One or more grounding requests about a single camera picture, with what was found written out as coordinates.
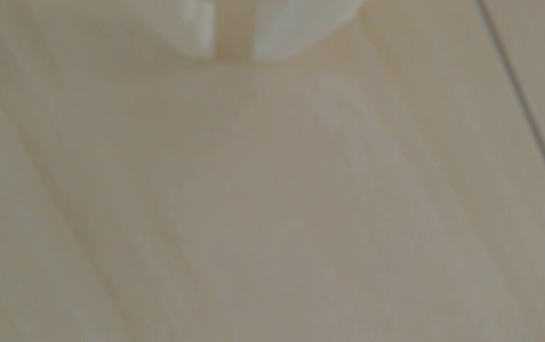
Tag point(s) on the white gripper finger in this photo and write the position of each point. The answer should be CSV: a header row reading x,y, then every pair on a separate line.
x,y
296,26
187,26

